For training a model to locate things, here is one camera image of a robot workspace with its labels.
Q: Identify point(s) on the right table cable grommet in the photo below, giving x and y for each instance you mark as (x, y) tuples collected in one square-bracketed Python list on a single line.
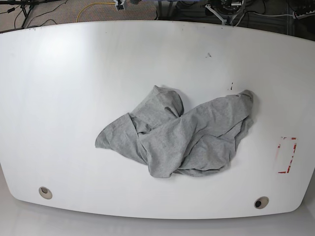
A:
[(261, 202)]

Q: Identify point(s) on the black tripod stand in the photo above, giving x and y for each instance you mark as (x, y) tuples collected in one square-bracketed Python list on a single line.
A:
[(25, 6)]

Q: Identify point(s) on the white power strip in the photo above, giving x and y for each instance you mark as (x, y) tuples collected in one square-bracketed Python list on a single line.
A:
[(304, 12)]

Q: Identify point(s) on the table cable grommet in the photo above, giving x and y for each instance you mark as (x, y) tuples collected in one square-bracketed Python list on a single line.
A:
[(261, 202), (45, 193)]

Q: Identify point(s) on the grey T-shirt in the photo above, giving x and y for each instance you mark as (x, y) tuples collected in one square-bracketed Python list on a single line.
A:
[(161, 135)]

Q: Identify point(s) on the left table cable grommet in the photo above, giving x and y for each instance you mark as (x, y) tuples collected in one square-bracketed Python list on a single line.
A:
[(45, 193)]

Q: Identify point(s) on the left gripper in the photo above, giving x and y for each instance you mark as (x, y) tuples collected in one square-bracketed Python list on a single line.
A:
[(226, 10)]

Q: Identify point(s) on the red tape rectangle marking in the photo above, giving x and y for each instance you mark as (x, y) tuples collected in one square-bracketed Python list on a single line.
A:
[(285, 154)]

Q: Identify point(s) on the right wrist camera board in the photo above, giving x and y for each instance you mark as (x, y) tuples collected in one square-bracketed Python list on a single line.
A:
[(120, 5)]

